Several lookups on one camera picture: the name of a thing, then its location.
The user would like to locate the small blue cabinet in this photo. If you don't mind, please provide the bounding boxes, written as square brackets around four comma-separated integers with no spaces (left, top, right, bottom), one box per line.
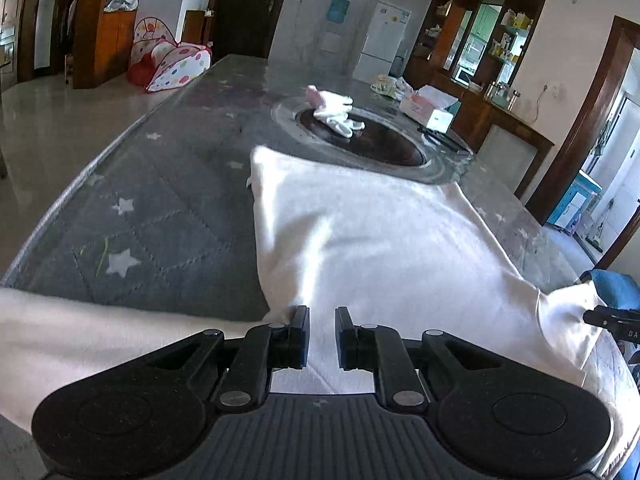
[547,170,603,236]

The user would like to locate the wooden console table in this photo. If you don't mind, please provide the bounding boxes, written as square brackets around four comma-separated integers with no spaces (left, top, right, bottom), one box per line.
[432,72,556,201]

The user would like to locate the white refrigerator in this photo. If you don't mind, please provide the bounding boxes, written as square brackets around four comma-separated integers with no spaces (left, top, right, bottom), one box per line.
[354,1,413,85]

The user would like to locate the plastic bag with contents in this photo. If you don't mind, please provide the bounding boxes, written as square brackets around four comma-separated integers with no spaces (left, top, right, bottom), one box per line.
[371,74,415,100]

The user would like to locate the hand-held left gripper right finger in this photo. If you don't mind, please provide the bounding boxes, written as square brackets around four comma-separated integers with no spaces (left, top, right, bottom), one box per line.
[335,305,501,414]

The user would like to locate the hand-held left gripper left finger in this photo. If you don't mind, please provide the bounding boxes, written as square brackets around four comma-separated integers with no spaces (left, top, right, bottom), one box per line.
[145,305,311,414]

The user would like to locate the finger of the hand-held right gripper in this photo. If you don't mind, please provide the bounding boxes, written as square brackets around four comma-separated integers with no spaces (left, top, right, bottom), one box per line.
[582,308,640,331]
[580,269,640,311]

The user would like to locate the round dark turntable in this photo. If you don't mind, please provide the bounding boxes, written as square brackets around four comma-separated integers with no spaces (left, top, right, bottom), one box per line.
[270,96,473,185]

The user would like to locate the white pink tissue box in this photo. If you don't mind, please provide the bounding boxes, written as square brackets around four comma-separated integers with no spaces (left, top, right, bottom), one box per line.
[399,85,461,128]

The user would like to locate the small wooden cabinet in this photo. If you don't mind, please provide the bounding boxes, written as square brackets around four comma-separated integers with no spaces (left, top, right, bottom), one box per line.
[181,9,216,48]

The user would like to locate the water dispenser with blue bottle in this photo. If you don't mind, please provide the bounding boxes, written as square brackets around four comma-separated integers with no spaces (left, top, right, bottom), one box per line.
[317,0,351,61]

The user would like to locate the wooden display cabinet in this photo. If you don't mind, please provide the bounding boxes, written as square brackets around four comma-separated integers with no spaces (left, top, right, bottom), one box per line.
[402,0,547,111]

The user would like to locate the white garment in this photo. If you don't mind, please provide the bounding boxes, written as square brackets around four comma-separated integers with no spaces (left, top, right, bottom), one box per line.
[0,146,638,478]

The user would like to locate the wooden open shelf cabinet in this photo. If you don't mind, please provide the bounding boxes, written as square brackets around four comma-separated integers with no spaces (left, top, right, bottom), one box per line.
[70,0,146,90]

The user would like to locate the black flat tray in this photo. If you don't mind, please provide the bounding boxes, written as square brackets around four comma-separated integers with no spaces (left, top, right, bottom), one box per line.
[417,125,471,153]

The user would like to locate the grey star-print table cover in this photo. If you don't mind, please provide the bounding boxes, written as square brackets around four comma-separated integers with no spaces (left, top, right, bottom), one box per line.
[0,54,640,480]

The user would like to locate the polka-dot play tent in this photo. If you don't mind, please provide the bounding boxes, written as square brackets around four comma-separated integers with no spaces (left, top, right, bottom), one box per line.
[126,17,213,93]

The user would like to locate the white gloves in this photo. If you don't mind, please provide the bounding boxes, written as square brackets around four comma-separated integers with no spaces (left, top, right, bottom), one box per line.
[306,85,366,138]

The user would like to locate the dark wooden door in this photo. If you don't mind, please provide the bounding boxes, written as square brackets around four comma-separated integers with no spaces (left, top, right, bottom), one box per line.
[210,0,296,61]

